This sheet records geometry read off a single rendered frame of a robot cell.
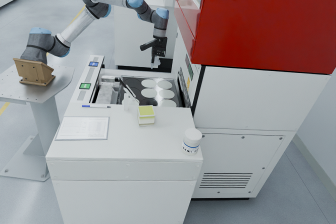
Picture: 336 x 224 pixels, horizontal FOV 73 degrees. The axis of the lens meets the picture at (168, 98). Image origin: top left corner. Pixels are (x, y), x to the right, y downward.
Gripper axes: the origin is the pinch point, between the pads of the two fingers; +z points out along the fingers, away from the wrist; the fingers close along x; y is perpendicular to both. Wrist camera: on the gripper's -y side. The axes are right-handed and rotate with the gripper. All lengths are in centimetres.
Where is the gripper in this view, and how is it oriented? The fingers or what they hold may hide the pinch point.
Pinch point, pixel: (150, 66)
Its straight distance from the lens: 146.1
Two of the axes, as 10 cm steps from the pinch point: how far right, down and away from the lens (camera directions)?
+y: 9.8, 1.0, 1.7
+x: -1.0, -4.8, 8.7
